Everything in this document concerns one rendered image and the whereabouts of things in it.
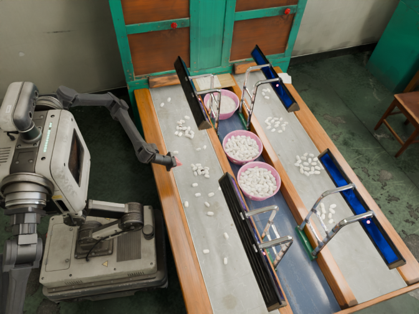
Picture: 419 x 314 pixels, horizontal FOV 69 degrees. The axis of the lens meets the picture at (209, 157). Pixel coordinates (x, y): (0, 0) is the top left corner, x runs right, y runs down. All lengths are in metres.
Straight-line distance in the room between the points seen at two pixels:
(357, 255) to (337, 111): 2.12
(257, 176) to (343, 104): 2.09
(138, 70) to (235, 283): 1.59
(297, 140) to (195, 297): 1.23
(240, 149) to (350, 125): 1.79
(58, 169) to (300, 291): 1.29
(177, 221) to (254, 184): 0.52
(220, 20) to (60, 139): 1.46
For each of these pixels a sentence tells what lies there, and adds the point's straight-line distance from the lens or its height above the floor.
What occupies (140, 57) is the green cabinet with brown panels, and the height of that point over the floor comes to 1.02.
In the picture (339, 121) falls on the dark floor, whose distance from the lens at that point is 3.59.
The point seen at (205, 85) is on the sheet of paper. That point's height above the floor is 0.78.
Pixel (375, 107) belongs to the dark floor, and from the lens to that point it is 3.96.
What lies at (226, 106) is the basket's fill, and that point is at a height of 0.73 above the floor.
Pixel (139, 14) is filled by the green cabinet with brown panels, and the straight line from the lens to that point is 2.16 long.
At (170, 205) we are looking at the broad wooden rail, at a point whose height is 0.76.
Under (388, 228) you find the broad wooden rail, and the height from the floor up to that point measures 0.76.
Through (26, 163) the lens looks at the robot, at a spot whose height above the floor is 1.45.
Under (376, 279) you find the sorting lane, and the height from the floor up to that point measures 0.74.
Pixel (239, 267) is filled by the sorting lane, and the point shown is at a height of 0.74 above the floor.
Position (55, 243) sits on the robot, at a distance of 2.17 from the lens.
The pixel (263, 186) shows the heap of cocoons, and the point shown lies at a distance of 1.91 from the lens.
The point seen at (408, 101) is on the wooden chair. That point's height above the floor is 0.46.
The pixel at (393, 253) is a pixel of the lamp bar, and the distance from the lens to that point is 1.55.
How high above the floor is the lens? 2.33
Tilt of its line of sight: 53 degrees down
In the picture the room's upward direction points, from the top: 4 degrees clockwise
